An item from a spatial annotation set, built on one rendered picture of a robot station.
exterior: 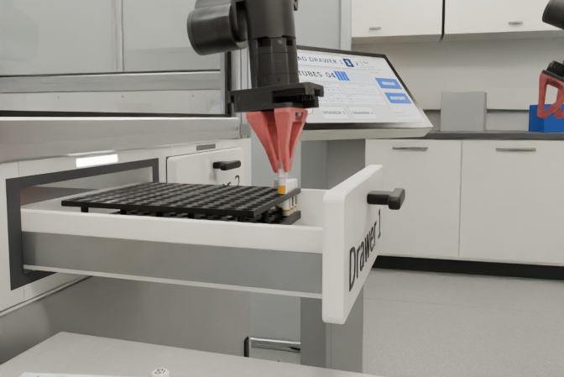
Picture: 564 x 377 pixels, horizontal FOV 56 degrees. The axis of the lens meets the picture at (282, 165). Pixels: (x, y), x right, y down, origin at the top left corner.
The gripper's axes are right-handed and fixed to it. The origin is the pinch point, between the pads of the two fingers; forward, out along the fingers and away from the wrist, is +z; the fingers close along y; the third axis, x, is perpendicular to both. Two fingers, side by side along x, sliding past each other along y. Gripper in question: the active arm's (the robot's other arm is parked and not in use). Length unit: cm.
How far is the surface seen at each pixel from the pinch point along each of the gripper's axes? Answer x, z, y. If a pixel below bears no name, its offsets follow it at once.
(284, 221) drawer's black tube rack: -2.4, 6.3, 0.6
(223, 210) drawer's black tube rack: -12.7, 3.5, -1.8
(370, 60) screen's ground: 109, -26, -8
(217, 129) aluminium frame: 32.3, -6.2, -24.4
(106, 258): -17.2, 7.2, -12.6
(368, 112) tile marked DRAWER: 89, -9, -6
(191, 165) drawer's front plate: 17.1, -0.1, -22.0
